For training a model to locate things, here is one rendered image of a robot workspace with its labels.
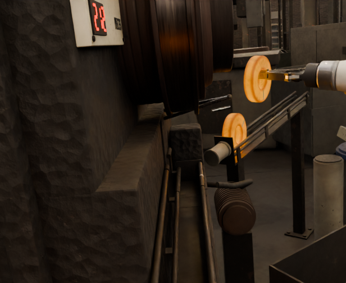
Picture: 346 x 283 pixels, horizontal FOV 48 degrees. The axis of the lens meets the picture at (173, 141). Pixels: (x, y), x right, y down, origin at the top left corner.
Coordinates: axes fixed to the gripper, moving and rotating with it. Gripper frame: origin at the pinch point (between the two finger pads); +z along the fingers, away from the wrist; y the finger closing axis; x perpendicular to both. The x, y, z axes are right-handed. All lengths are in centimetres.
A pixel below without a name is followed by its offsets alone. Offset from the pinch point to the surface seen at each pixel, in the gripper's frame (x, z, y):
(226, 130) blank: -19.2, 9.1, -6.9
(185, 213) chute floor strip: -26, -7, -56
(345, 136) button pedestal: -33, -18, 51
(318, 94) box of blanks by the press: -36, 29, 168
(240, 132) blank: -22.5, 8.9, 3.5
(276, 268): -18, -38, -76
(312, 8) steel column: 44, 243, 820
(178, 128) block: -13.2, 12.3, -30.6
